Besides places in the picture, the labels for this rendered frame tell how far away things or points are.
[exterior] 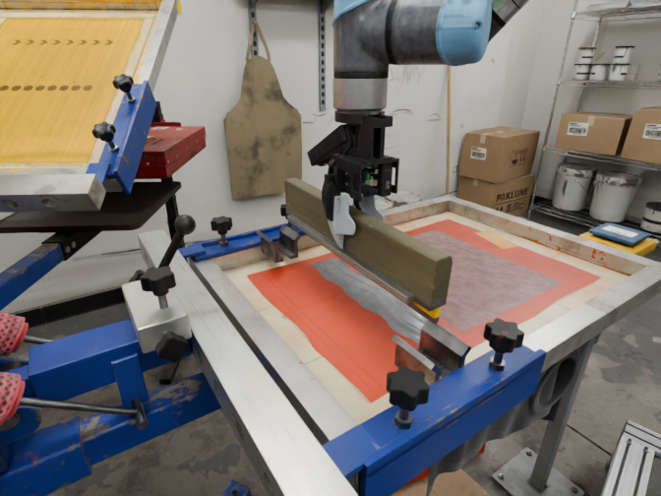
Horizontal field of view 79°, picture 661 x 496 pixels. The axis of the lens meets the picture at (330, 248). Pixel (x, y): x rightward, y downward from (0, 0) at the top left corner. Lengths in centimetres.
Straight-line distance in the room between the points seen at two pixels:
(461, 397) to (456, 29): 42
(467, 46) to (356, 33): 14
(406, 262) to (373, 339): 17
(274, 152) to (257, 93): 38
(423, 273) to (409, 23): 30
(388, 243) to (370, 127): 16
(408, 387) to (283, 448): 13
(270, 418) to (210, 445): 138
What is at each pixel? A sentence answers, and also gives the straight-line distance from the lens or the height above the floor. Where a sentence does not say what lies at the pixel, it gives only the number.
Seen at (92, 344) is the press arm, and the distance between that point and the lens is 58.
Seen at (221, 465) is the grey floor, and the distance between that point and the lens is 173.
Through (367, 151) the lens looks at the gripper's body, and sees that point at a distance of 56.
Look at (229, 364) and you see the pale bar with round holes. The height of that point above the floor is 104.
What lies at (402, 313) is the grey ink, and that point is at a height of 96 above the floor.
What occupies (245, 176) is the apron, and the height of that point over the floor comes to 70.
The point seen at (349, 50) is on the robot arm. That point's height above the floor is 137.
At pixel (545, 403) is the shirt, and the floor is 70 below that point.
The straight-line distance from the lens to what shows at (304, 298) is 75.
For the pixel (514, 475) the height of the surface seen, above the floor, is 1.
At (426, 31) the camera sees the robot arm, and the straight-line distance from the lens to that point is 53.
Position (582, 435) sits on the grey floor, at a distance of 204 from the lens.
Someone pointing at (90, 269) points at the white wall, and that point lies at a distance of 272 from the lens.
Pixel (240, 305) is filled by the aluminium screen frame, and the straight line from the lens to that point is 68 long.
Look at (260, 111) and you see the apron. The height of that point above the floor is 109.
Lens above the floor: 135
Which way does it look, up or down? 25 degrees down
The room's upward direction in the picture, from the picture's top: straight up
